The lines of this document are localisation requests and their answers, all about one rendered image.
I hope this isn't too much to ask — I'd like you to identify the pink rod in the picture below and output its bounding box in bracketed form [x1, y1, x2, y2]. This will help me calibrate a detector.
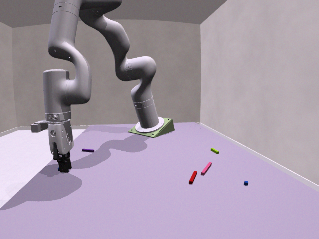
[201, 162, 212, 175]

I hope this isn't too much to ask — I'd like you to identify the red rod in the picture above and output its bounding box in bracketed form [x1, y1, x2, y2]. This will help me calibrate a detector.
[189, 171, 197, 184]

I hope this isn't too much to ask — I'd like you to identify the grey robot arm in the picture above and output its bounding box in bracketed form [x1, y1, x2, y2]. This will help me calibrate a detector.
[31, 0, 165, 133]

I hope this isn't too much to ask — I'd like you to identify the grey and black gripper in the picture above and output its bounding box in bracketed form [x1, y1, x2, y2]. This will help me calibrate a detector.
[48, 120, 74, 173]

